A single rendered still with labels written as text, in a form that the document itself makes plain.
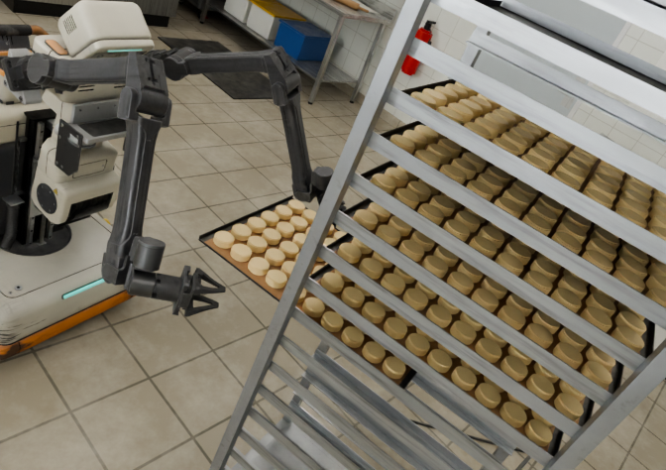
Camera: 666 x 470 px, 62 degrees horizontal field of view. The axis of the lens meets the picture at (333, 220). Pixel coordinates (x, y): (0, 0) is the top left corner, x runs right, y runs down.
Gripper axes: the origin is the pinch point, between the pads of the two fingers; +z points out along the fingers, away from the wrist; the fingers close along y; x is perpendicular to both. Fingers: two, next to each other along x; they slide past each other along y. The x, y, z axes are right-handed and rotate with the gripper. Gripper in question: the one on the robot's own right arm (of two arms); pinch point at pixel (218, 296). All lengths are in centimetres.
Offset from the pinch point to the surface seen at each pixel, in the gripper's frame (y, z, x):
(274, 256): 6.0, 12.3, 11.1
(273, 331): 0.5, 12.6, -8.2
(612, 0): 89, 29, -19
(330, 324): 7.8, 23.4, -10.1
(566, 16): 55, 259, 308
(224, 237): 5.2, -0.1, 15.2
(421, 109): 61, 18, -8
